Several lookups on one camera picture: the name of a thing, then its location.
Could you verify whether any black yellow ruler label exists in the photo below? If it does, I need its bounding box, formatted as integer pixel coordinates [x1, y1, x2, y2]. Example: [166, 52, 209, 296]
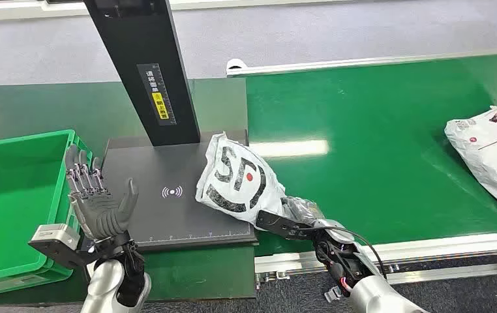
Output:
[136, 63, 177, 127]

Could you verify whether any green conveyor belt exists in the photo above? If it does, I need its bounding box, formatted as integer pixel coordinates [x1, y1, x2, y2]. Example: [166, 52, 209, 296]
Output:
[245, 52, 497, 256]

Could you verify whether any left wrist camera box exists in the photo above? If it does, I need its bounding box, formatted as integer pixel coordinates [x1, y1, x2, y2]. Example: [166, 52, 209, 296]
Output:
[28, 223, 86, 269]

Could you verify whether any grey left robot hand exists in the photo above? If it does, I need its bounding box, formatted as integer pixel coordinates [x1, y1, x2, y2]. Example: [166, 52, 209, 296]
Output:
[65, 144, 140, 241]

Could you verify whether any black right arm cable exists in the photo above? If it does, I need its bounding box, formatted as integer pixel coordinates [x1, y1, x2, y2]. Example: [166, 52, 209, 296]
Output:
[313, 226, 389, 281]

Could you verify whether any white wall skirting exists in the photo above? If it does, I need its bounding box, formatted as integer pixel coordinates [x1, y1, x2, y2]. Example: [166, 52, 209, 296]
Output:
[0, 0, 349, 22]

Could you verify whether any aluminium conveyor frame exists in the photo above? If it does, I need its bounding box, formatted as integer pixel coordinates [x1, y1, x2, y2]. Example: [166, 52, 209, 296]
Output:
[225, 45, 497, 291]

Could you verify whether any green plastic crate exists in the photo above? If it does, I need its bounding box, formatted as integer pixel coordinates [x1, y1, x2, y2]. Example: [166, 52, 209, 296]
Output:
[0, 129, 94, 300]

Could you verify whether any large white package red print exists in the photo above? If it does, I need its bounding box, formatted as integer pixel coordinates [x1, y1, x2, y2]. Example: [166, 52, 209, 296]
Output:
[444, 106, 497, 220]

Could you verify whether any metal conveyor leg bracket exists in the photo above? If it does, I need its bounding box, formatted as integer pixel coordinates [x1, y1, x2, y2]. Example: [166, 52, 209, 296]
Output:
[324, 286, 350, 304]

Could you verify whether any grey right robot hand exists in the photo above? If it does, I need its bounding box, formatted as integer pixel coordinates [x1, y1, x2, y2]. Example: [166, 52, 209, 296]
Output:
[280, 196, 325, 228]

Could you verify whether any white package black round logo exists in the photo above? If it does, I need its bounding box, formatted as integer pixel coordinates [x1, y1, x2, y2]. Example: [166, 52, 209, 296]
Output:
[195, 132, 288, 226]

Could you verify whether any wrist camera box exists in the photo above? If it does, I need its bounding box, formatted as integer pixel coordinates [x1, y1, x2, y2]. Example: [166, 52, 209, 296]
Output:
[254, 210, 316, 241]
[28, 223, 86, 269]

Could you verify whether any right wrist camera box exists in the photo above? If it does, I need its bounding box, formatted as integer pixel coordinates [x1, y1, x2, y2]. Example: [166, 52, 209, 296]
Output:
[254, 210, 316, 241]

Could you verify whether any black inbound scanner machine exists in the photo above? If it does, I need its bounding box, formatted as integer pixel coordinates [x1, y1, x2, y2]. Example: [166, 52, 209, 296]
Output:
[82, 0, 259, 254]

